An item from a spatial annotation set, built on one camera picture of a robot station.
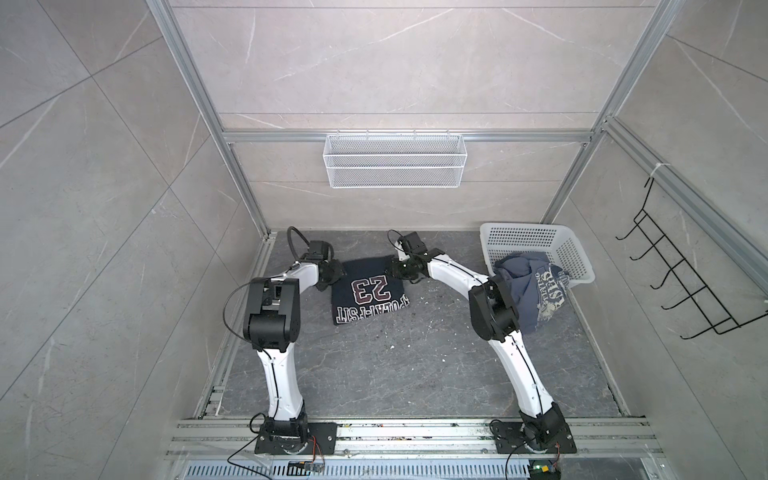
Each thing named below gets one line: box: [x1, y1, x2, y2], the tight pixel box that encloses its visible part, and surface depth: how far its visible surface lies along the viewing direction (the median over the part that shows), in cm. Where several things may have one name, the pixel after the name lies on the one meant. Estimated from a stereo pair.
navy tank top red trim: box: [331, 255, 411, 326], surface depth 97 cm
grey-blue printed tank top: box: [493, 252, 570, 334], surface depth 92 cm
